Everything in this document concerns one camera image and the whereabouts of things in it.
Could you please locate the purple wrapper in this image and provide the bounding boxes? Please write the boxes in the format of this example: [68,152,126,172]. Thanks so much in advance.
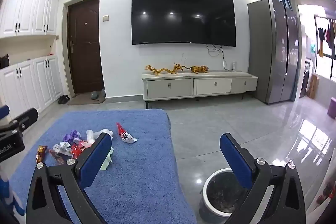
[62,130,85,142]

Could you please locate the golden tiger figurine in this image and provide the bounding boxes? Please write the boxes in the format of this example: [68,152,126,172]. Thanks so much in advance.
[190,65,209,74]

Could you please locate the red white snack bag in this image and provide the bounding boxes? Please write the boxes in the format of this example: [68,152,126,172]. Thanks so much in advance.
[116,122,138,145]

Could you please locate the dark brown wrapper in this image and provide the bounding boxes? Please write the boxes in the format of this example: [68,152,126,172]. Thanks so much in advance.
[49,149,67,166]

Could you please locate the black wall television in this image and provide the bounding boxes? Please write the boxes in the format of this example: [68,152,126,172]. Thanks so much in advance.
[131,0,236,47]

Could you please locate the white upper cabinets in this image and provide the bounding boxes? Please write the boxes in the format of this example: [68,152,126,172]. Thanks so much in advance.
[0,0,61,39]

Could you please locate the hanging clothes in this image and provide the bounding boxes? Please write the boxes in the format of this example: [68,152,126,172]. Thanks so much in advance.
[316,20,336,58]

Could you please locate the white cabinets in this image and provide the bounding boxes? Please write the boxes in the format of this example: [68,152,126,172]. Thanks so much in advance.
[0,0,61,39]
[0,55,64,119]

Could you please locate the clear white plastic bag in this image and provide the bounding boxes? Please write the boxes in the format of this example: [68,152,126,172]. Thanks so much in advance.
[93,128,114,141]

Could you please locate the washing machine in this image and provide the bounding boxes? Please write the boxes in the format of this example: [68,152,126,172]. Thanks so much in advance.
[301,61,315,98]

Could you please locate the cardboard box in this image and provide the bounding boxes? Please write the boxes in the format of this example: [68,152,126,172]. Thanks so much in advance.
[307,74,320,99]

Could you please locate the light green tissue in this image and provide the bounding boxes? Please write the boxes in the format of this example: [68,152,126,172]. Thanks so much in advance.
[100,147,115,170]

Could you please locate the brown doormat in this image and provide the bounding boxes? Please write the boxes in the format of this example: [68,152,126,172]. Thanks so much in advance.
[68,96,106,106]

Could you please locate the purple stool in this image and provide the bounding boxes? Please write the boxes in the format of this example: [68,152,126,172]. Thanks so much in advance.
[327,99,336,119]

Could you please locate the brown candy wrapper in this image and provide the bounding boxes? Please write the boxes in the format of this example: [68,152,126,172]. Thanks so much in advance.
[35,145,48,164]

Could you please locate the white lower cabinets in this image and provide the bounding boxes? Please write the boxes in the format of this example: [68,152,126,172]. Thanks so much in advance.
[0,55,64,119]

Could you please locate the long golden dragon figurine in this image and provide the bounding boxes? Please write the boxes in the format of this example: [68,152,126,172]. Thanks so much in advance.
[145,65,178,76]

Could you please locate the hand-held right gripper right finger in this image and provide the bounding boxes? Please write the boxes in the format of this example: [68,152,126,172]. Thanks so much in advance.
[220,133,306,224]

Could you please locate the grey refrigerator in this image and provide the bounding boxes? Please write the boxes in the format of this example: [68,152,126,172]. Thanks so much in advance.
[247,0,302,105]

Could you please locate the television cables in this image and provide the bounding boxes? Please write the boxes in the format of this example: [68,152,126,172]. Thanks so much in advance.
[206,43,227,70]

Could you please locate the red wrapper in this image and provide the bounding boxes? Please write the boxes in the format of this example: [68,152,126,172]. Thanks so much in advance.
[70,144,85,159]

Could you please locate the blue fluffy rug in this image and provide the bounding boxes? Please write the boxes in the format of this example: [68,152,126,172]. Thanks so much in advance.
[9,109,198,224]

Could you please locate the white grey television stand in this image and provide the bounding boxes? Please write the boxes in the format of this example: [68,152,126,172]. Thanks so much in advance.
[142,70,259,109]

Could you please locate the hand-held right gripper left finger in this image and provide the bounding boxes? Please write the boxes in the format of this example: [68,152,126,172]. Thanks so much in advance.
[26,132,113,224]

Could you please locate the person's left hand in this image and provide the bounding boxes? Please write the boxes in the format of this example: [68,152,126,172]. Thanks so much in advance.
[0,177,25,216]

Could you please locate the dark brown entrance door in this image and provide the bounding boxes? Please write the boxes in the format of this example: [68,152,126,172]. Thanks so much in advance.
[67,0,104,96]

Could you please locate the white round trash bin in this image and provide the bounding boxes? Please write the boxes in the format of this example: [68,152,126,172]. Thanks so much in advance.
[199,168,253,223]

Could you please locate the white printed wrapper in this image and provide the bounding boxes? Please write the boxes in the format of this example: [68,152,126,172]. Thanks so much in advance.
[53,142,73,157]

